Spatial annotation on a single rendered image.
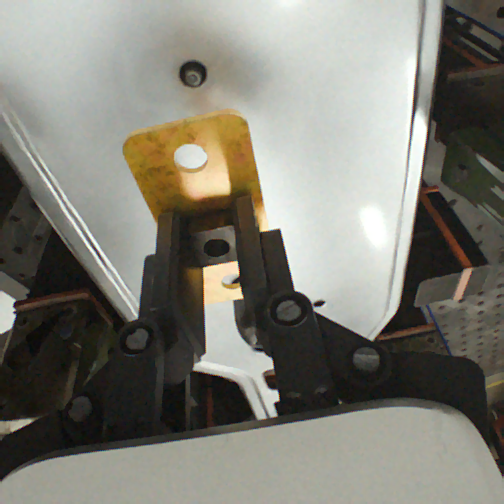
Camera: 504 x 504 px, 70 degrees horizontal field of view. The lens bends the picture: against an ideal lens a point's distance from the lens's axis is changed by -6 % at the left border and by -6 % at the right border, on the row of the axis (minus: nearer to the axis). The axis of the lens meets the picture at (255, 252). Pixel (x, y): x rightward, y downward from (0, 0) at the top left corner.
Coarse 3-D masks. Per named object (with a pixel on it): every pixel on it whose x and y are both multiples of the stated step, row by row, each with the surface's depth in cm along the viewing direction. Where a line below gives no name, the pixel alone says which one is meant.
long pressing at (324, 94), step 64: (0, 0) 13; (64, 0) 14; (128, 0) 14; (192, 0) 14; (256, 0) 15; (320, 0) 15; (384, 0) 15; (0, 64) 15; (64, 64) 15; (128, 64) 16; (256, 64) 16; (320, 64) 17; (384, 64) 17; (0, 128) 17; (64, 128) 18; (128, 128) 18; (256, 128) 19; (320, 128) 19; (384, 128) 20; (64, 192) 20; (128, 192) 21; (320, 192) 22; (384, 192) 23; (128, 256) 24; (320, 256) 26; (384, 256) 27; (128, 320) 29; (384, 320) 34; (256, 384) 40
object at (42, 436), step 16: (48, 416) 9; (16, 432) 9; (32, 432) 9; (48, 432) 9; (64, 432) 9; (0, 448) 9; (16, 448) 9; (32, 448) 9; (48, 448) 9; (64, 448) 8; (0, 464) 8; (16, 464) 8; (0, 480) 8
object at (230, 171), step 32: (160, 128) 11; (192, 128) 11; (224, 128) 11; (128, 160) 11; (160, 160) 11; (224, 160) 12; (160, 192) 12; (192, 192) 12; (224, 192) 12; (256, 192) 13; (192, 224) 13; (224, 224) 12; (224, 256) 13; (224, 288) 16
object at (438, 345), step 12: (408, 300) 54; (396, 312) 53; (408, 312) 53; (420, 312) 52; (396, 324) 53; (408, 324) 51; (420, 324) 51; (432, 324) 50; (384, 336) 50; (396, 336) 50; (408, 336) 50; (420, 336) 50; (432, 336) 49; (396, 348) 49; (408, 348) 49; (420, 348) 48; (432, 348) 48; (444, 348) 48
